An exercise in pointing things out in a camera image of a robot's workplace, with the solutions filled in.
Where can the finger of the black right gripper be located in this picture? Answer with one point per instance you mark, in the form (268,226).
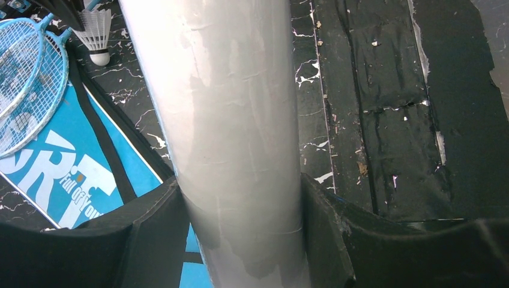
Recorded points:
(67,11)

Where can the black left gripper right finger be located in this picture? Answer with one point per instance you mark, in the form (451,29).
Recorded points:
(347,246)

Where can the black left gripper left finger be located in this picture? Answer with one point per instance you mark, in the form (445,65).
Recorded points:
(140,244)

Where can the white shuttlecock black band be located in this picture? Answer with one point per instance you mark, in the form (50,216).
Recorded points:
(97,25)

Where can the silver shuttlecock tube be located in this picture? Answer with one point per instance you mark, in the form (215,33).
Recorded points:
(221,78)

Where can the blue racket cover bag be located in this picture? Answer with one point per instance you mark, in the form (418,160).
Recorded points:
(88,161)

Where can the blue racket white grip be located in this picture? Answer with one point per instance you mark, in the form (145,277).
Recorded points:
(33,113)

